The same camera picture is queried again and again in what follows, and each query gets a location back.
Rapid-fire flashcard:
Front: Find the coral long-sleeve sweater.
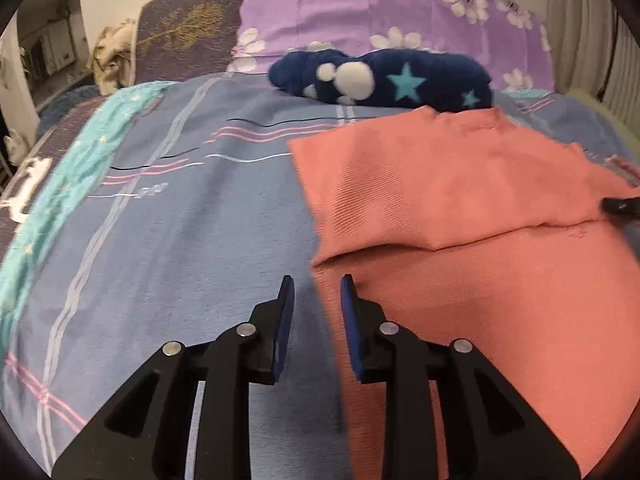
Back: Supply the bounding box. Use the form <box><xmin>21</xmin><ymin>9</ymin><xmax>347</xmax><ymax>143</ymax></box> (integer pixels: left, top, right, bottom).
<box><xmin>290</xmin><ymin>107</ymin><xmax>639</xmax><ymax>479</ymax></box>

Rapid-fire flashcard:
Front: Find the beige cloth bundle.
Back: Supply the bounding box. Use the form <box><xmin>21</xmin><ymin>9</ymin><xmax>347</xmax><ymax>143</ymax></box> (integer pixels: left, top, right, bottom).
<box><xmin>90</xmin><ymin>18</ymin><xmax>137</xmax><ymax>96</ymax></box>

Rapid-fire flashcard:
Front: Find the dark cat-print blanket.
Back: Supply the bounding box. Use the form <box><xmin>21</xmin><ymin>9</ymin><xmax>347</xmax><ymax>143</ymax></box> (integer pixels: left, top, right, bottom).
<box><xmin>1</xmin><ymin>84</ymin><xmax>105</xmax><ymax>257</ymax></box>

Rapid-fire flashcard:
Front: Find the pink folded clothes stack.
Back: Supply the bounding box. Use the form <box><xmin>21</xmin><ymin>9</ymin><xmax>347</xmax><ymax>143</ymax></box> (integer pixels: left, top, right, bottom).
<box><xmin>604</xmin><ymin>155</ymin><xmax>640</xmax><ymax>188</ymax></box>

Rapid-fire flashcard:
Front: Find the blue plaid bed sheet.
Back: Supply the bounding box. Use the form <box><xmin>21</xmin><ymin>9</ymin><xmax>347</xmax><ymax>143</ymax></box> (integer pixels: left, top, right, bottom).
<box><xmin>1</xmin><ymin>74</ymin><xmax>593</xmax><ymax>479</ymax></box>

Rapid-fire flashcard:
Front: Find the purple floral pillow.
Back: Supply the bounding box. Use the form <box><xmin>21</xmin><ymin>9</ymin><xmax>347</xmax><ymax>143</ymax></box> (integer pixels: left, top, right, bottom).
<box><xmin>228</xmin><ymin>0</ymin><xmax>554</xmax><ymax>91</ymax></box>

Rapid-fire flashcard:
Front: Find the navy star fleece garment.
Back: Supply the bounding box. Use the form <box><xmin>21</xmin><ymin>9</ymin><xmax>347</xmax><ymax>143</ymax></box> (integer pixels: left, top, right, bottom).
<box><xmin>268</xmin><ymin>49</ymin><xmax>494</xmax><ymax>113</ymax></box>

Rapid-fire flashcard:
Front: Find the green blanket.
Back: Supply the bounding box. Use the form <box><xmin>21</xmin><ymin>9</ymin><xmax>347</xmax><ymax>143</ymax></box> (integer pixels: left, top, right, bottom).
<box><xmin>566</xmin><ymin>88</ymin><xmax>640</xmax><ymax>159</ymax></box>

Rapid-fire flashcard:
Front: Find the dark tree-print pillow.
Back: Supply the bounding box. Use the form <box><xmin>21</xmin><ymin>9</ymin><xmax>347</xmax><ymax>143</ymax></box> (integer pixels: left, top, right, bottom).
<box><xmin>134</xmin><ymin>0</ymin><xmax>243</xmax><ymax>84</ymax></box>

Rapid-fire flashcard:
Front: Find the teal star blanket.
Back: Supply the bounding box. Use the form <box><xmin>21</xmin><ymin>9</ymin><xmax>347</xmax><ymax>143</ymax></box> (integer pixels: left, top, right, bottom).
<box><xmin>1</xmin><ymin>81</ymin><xmax>172</xmax><ymax>353</ymax></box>

